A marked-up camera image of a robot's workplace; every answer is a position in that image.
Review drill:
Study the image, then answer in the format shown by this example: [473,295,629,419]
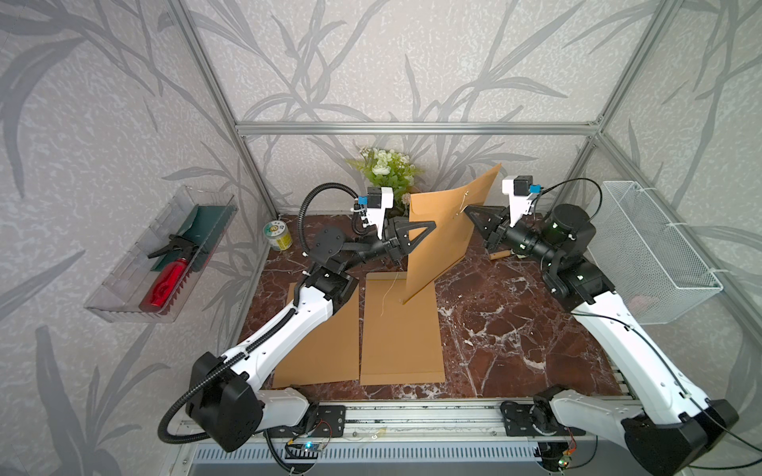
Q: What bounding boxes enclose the green plant white flowers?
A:
[346,147,423,215]

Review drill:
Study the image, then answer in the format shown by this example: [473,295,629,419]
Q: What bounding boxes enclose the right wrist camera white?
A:
[501,176,542,227]

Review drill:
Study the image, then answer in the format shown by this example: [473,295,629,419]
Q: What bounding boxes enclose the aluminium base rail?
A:
[171,399,665,444]

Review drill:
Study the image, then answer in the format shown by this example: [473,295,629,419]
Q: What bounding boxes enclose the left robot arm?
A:
[157,182,437,452]

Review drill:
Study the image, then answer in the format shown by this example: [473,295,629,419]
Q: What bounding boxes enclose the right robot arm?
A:
[464,176,739,475]

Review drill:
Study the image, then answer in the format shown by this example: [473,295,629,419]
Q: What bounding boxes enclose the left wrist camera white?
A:
[352,186,394,239]

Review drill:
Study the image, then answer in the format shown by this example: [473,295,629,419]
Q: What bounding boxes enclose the dark green cloth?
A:
[148,205,236,273]

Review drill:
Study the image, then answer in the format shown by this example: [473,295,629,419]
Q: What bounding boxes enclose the white wire mesh basket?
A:
[589,180,724,325]

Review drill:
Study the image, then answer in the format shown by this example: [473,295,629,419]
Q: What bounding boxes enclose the white file bag string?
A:
[378,273,401,317]

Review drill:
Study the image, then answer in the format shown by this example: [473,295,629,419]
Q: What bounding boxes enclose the green garden fork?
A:
[488,250,514,261]

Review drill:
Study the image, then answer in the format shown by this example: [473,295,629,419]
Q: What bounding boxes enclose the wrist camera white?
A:
[501,176,542,227]
[352,186,394,239]

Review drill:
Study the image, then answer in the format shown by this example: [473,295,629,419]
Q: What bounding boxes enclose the brown file bag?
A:
[403,165,502,303]
[359,272,446,386]
[272,290,360,389]

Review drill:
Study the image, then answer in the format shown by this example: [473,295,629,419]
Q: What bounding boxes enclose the clear plastic wall tray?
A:
[85,186,238,323]

